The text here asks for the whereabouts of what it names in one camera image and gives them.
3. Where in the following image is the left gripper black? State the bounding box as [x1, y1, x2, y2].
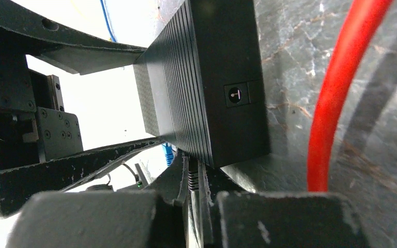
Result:
[0, 1, 163, 218]

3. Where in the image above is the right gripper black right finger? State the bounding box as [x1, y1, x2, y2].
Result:
[198, 163, 370, 247]

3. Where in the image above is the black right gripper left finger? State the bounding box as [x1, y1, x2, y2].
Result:
[7, 151, 189, 247]

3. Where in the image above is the black network switch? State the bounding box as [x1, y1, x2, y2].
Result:
[133, 1, 270, 168]

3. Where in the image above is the red ethernet cable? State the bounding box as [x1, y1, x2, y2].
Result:
[306, 0, 394, 193]

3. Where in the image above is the black ethernet cable inner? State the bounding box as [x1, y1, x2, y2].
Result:
[187, 156, 200, 192]

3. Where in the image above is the blue ethernet cable at black switch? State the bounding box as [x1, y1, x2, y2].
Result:
[161, 143, 175, 168]

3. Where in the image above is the blue ethernet cable at white switch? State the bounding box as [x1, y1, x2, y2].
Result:
[99, 0, 118, 43]

